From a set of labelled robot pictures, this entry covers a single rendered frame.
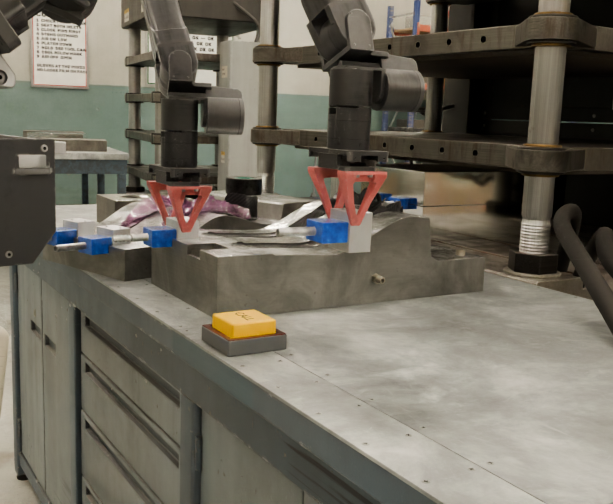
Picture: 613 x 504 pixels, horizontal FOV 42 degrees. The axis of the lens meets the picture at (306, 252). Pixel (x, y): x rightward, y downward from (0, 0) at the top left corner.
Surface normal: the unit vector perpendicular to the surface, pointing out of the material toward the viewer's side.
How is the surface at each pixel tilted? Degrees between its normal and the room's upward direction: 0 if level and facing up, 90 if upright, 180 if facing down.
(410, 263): 90
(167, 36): 59
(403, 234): 90
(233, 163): 90
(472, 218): 90
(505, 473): 0
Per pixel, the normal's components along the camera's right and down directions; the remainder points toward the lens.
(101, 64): 0.38, 0.17
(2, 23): 0.66, 0.15
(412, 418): 0.04, -0.99
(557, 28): -0.11, 0.16
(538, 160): -0.37, 0.14
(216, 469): -0.86, 0.06
